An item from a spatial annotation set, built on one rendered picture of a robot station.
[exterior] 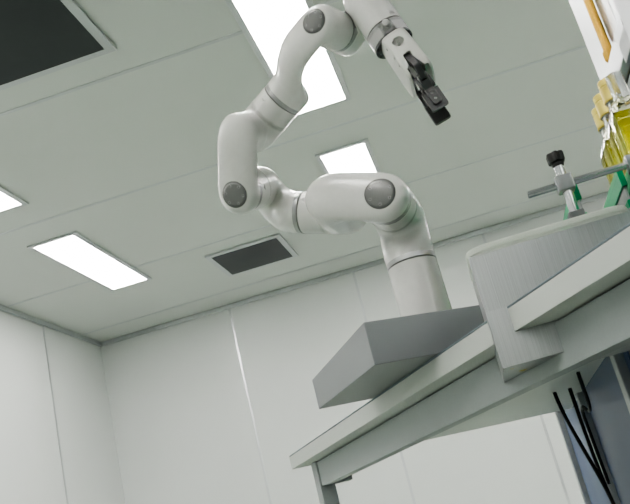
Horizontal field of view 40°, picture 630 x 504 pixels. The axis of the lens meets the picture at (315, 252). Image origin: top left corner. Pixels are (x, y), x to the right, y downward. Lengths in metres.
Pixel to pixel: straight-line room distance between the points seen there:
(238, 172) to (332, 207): 0.20
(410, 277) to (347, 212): 0.17
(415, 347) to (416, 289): 0.24
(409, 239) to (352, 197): 0.14
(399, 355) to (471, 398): 0.14
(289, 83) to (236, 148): 0.16
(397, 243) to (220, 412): 6.20
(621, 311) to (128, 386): 7.22
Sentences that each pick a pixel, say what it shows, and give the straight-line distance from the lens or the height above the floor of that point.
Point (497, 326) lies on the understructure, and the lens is 1.15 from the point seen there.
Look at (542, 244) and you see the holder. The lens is 1.18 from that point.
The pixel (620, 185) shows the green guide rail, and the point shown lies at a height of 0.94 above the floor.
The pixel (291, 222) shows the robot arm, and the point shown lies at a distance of 1.70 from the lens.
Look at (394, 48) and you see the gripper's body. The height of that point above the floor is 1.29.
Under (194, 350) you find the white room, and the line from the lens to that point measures 7.89.
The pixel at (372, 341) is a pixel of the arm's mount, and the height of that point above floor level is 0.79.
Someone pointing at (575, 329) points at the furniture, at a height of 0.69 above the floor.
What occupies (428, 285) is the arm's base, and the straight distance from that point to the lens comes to 1.57.
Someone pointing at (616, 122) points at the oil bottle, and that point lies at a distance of 1.53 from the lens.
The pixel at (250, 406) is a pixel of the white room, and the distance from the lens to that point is 7.65.
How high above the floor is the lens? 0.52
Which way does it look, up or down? 18 degrees up
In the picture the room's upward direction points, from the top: 14 degrees counter-clockwise
